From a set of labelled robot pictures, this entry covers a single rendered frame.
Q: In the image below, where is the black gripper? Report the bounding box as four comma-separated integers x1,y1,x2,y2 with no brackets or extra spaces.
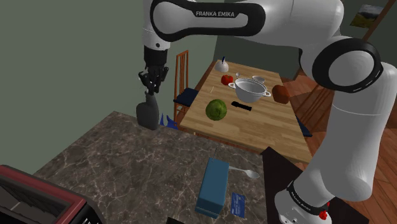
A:
138,47,170,95

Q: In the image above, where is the dark grey bottle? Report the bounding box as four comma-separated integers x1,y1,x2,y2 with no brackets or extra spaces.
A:
136,92,161,130

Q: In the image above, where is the wooden chair with blue cushion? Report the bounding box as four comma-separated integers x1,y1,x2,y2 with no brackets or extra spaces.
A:
172,50,200,124
291,83,338,138

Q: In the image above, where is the blue pointed object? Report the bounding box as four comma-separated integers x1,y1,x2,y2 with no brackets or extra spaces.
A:
158,113,179,130

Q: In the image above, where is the wooden dining table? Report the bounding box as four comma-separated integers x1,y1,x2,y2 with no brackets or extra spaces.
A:
179,56,313,165

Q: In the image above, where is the blue box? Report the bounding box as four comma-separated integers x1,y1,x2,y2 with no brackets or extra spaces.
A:
195,157,230,220

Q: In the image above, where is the silver spoon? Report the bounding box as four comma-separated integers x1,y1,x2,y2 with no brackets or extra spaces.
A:
228,165,261,180

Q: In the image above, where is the blue card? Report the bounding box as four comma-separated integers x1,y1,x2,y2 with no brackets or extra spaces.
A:
230,192,246,219

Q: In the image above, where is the dark robot stand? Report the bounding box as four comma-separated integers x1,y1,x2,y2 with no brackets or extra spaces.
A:
260,146,370,224

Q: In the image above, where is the red and black toaster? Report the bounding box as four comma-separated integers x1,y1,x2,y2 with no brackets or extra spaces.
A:
0,164,106,224

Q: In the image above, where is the wall picture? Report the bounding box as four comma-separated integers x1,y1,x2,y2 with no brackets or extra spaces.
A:
349,3,385,30

